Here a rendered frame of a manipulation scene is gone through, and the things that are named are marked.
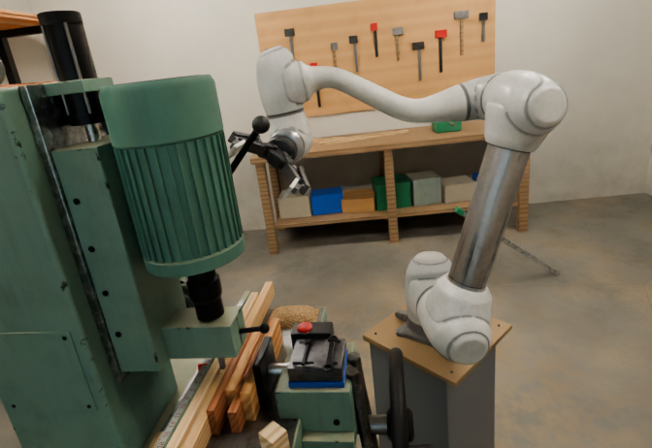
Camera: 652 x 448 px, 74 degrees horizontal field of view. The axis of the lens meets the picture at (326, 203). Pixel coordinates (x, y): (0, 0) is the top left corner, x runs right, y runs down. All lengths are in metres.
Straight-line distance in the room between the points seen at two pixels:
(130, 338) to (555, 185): 4.13
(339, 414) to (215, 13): 3.64
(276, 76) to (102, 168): 0.52
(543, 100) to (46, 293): 1.01
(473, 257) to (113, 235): 0.83
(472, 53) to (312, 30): 1.38
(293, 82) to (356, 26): 2.84
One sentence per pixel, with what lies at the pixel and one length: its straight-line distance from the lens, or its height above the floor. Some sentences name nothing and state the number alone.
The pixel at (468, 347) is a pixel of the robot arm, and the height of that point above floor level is 0.78.
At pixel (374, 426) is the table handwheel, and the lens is 0.95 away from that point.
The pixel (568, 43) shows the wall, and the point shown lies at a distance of 4.39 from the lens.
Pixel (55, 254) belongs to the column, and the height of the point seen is 1.26.
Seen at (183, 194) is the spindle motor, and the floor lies 1.33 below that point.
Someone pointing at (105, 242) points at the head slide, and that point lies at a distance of 0.80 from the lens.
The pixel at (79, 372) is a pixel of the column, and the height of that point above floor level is 1.04.
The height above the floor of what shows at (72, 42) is 1.57.
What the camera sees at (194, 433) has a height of 0.94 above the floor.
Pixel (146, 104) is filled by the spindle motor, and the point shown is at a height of 1.47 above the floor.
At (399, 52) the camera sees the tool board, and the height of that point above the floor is 1.50.
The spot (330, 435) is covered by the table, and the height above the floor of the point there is 0.87.
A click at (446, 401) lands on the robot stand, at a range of 1.44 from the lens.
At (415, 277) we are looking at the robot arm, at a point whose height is 0.85.
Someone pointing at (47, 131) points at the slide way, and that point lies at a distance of 0.80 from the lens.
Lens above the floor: 1.50
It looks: 18 degrees down
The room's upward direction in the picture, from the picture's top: 7 degrees counter-clockwise
